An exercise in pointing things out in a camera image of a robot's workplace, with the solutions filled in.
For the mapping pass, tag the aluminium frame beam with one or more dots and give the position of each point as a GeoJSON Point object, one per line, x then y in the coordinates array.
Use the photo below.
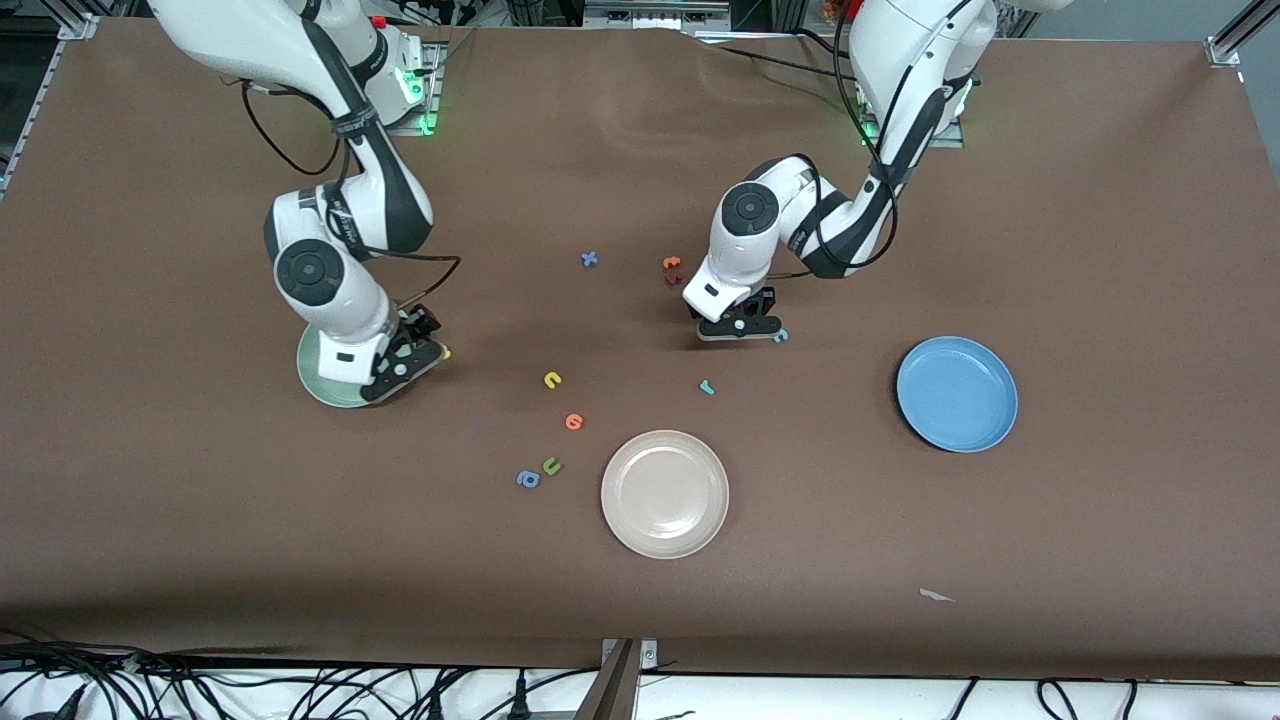
{"type": "Point", "coordinates": [612, 690]}

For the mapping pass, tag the green plate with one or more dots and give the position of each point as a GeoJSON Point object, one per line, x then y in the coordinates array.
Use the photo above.
{"type": "Point", "coordinates": [315, 375]}

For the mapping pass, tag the beige plate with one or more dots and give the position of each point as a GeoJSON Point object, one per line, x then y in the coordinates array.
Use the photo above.
{"type": "Point", "coordinates": [665, 494]}

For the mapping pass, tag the grey power strip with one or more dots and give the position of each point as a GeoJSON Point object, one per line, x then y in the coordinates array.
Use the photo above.
{"type": "Point", "coordinates": [655, 14]}

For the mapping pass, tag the white paper scrap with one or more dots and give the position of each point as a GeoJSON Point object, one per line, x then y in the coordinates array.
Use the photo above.
{"type": "Point", "coordinates": [930, 595]}

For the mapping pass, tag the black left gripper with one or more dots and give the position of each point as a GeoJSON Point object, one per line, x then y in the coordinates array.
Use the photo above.
{"type": "Point", "coordinates": [763, 299]}

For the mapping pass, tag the blue plate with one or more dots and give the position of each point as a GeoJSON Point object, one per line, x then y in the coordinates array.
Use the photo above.
{"type": "Point", "coordinates": [957, 394]}

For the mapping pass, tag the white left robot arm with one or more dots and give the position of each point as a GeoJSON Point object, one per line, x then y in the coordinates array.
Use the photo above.
{"type": "Point", "coordinates": [750, 215]}

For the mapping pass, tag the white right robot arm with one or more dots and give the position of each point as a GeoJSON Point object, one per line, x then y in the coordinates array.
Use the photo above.
{"type": "Point", "coordinates": [330, 280]}

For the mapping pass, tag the metal corner bracket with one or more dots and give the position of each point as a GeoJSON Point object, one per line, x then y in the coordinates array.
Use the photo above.
{"type": "Point", "coordinates": [78, 27]}

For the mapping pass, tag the metal frame bracket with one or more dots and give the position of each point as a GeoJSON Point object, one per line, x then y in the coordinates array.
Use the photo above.
{"type": "Point", "coordinates": [648, 655]}

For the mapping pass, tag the brown table cover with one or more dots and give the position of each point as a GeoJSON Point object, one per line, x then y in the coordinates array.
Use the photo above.
{"type": "Point", "coordinates": [640, 600]}

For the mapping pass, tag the aluminium side rail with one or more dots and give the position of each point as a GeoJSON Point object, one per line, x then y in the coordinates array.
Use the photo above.
{"type": "Point", "coordinates": [40, 110]}

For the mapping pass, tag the aluminium corner profile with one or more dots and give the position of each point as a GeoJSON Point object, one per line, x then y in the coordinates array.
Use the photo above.
{"type": "Point", "coordinates": [1228, 48]}

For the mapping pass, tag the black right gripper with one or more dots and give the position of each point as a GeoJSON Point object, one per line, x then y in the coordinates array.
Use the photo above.
{"type": "Point", "coordinates": [419, 322]}

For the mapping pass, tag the blue letter a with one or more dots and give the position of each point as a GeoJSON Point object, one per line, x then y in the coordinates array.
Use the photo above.
{"type": "Point", "coordinates": [528, 479]}

